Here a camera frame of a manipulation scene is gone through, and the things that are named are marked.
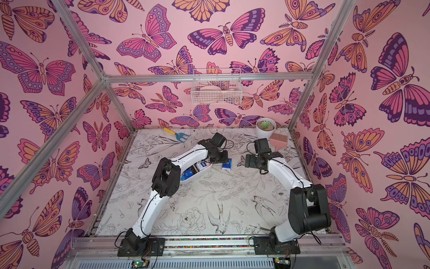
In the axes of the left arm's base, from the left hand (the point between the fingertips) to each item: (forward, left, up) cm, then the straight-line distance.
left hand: (229, 159), depth 100 cm
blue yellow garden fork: (+22, +34, -3) cm, 41 cm away
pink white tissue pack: (-6, +16, +2) cm, 17 cm away
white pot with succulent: (+19, -23, +8) cm, 31 cm away
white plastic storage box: (-12, +19, +3) cm, 23 cm away
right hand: (-6, -12, +7) cm, 15 cm away
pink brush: (+16, -32, 0) cm, 36 cm away
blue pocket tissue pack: (-5, +1, -1) cm, 5 cm away
